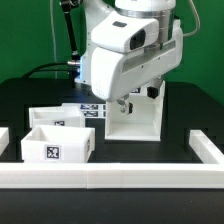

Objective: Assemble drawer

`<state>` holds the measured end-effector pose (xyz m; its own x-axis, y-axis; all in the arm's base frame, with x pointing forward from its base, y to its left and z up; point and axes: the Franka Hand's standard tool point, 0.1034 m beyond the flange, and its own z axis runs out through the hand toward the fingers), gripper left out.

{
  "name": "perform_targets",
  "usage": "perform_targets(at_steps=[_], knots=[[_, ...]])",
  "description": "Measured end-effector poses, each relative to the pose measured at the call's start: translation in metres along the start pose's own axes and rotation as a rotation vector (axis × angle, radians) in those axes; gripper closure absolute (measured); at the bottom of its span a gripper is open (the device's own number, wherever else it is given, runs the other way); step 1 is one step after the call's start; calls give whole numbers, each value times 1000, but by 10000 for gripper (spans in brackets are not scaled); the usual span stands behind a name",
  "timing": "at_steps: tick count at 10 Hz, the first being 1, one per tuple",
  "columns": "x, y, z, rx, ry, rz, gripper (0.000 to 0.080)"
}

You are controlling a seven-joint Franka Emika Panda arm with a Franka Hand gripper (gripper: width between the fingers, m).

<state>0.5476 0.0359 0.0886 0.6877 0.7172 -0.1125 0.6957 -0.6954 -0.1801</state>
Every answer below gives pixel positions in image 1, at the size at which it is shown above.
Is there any white front fence rail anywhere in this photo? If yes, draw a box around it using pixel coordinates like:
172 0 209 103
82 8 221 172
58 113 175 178
0 163 224 189

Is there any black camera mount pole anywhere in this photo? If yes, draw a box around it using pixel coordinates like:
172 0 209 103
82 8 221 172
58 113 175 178
60 0 80 66

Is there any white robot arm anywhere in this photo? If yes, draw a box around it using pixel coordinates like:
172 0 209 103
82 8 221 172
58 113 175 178
81 0 183 114

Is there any white fence rail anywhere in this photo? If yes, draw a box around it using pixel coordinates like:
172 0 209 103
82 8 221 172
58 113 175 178
0 127 9 156
189 130 224 165
0 163 224 189

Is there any white right fence rail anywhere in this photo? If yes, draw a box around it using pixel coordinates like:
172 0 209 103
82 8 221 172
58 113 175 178
189 130 224 165

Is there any black cable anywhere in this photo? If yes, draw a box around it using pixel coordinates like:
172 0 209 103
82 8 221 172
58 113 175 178
22 61 78 80

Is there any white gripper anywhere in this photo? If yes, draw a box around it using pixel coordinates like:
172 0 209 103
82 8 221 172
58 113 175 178
90 23 184 115

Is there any white drawer cabinet frame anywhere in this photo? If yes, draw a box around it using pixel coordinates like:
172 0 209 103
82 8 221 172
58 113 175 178
105 82 165 141

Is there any white drawer box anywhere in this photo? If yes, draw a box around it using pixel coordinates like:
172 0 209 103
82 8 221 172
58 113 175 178
29 106 85 129
21 125 95 163

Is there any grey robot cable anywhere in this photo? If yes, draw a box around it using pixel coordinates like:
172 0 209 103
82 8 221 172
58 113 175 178
182 0 202 38

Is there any white left fence rail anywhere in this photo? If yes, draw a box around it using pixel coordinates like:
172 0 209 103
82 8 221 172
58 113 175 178
0 127 9 156

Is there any flat tag sheet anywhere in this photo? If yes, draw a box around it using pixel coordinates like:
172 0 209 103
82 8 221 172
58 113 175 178
61 102 107 118

